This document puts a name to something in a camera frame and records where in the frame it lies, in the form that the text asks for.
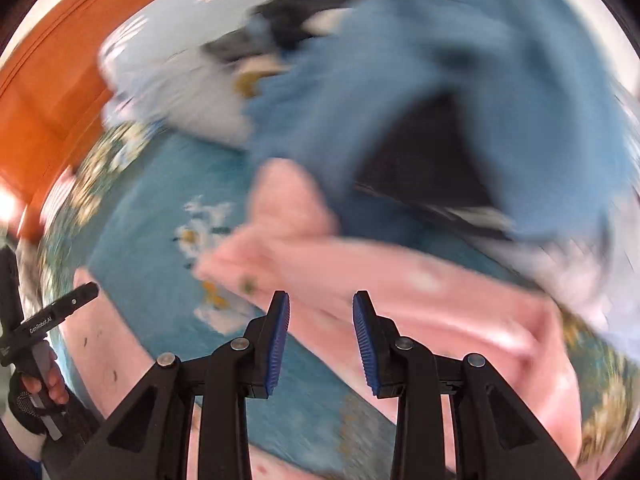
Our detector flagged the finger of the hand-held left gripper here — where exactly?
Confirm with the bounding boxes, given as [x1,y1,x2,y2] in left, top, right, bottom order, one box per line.
[50,281,100,320]

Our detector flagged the blue garment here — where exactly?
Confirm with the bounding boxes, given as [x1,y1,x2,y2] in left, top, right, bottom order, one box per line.
[245,0,636,256]

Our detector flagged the pink floral garment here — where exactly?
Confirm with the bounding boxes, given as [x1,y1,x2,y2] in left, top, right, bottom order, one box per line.
[65,157,586,480]

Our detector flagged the person's left hand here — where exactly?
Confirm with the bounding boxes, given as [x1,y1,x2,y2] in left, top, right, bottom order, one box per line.
[7,350,73,433]

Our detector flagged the pale grey pillow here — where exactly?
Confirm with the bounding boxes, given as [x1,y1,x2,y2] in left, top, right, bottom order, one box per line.
[97,10,266,146]

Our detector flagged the black garment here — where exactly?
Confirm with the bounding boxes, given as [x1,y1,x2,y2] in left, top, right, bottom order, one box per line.
[350,105,503,211]

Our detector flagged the mustard yellow cloth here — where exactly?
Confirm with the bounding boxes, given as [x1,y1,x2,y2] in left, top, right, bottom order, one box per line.
[232,70,266,98]

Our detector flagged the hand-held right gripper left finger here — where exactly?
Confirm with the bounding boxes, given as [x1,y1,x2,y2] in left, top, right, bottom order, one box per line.
[47,290,291,480]

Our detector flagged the orange wooden headboard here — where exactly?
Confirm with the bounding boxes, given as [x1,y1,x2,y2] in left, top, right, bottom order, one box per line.
[0,0,236,241]

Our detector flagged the dark grey clothes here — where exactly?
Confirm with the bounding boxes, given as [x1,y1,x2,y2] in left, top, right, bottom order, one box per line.
[200,0,361,66]

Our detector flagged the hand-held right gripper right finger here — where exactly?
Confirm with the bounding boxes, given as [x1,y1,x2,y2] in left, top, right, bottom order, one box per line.
[352,290,583,480]

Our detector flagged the teal floral bed sheet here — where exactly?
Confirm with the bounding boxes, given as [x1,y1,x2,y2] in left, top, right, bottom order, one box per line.
[40,120,631,466]

